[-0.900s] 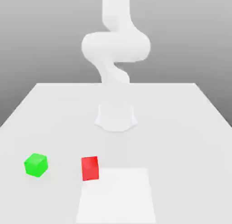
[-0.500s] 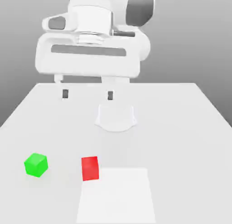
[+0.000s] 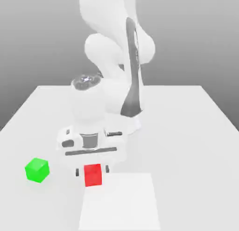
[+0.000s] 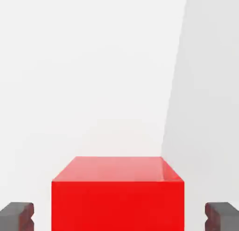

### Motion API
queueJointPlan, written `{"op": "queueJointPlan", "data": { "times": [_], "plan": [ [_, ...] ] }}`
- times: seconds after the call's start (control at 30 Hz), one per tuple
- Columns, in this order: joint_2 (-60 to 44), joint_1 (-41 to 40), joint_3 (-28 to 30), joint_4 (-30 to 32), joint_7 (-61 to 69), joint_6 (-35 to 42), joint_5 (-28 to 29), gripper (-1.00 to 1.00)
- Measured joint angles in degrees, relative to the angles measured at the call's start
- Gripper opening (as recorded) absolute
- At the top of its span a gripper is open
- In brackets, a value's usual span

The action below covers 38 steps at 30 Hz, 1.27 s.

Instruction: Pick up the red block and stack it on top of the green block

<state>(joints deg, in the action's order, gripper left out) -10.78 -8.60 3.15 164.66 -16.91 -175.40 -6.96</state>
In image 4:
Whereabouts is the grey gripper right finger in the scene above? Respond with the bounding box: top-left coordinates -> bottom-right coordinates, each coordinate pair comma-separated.
204,202 -> 239,231

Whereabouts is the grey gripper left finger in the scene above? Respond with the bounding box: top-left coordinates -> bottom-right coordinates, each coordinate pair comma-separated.
0,202 -> 35,231

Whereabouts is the small red cube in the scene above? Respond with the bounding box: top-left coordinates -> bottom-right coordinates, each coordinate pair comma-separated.
51,156 -> 185,231

